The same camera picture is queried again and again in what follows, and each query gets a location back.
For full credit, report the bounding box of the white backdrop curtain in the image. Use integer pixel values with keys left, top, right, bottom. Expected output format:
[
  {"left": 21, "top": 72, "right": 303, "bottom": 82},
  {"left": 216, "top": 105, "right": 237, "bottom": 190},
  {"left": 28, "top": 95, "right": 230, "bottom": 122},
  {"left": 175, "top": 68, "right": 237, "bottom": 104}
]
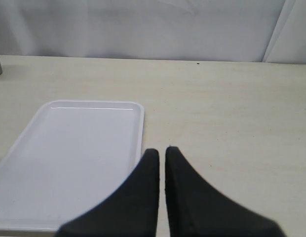
[{"left": 0, "top": 0, "right": 306, "bottom": 64}]

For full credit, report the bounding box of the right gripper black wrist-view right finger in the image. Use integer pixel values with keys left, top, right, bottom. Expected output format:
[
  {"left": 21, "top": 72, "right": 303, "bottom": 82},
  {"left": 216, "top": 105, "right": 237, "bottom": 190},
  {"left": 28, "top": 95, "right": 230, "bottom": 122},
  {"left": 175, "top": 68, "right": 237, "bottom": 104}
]
[{"left": 165, "top": 147, "right": 284, "bottom": 237}]

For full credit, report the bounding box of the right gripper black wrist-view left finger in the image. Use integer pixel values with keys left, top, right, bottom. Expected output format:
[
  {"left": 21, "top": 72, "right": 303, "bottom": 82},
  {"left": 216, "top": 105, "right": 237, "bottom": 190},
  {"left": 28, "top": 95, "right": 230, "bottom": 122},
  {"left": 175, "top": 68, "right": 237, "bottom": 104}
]
[{"left": 56, "top": 149, "right": 159, "bottom": 237}]

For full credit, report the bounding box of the white plastic tray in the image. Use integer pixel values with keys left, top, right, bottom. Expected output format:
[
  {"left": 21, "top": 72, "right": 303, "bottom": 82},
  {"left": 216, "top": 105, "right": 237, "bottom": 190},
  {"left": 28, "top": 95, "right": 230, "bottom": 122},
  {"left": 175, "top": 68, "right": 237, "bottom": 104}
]
[{"left": 0, "top": 100, "right": 144, "bottom": 232}]

